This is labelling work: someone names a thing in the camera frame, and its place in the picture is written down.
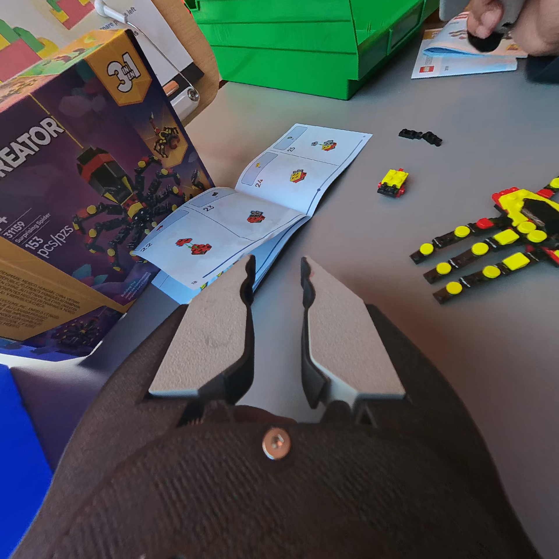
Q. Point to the printed lego brick sheet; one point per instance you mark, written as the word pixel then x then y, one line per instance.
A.
pixel 39 30

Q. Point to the open lego instruction booklet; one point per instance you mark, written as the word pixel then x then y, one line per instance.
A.
pixel 270 205

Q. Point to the yellow black lego spider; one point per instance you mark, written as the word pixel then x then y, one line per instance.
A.
pixel 502 240

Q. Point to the brown cardboard box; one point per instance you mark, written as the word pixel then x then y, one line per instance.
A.
pixel 192 52

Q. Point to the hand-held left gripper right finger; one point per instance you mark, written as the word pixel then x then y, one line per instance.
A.
pixel 349 340

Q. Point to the purple lego set box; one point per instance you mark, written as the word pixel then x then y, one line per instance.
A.
pixel 65 192

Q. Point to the black lego leg piece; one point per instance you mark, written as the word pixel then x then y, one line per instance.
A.
pixel 420 136

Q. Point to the small yellow black lego assembly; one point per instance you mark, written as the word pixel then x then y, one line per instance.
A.
pixel 393 181

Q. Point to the green plastic bin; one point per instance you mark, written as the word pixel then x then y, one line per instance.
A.
pixel 305 39

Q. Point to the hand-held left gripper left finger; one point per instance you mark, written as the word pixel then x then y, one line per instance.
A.
pixel 201 336

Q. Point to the person's right hand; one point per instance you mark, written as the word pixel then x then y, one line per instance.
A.
pixel 524 26

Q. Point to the closed lego instruction booklet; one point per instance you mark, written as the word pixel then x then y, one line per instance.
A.
pixel 454 56

